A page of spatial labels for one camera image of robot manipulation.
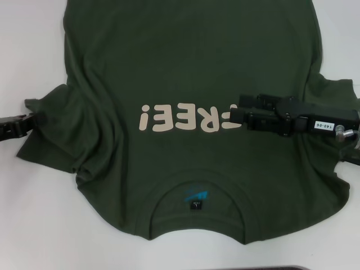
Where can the dark green printed t-shirt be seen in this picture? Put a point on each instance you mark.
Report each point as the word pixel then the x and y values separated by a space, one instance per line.
pixel 182 70

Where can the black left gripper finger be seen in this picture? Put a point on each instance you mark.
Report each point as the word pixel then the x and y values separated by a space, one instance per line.
pixel 14 132
pixel 19 120

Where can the dark rounded robot base edge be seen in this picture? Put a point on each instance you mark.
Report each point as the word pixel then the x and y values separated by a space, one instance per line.
pixel 270 268

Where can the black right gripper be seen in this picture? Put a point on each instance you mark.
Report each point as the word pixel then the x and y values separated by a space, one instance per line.
pixel 298 118

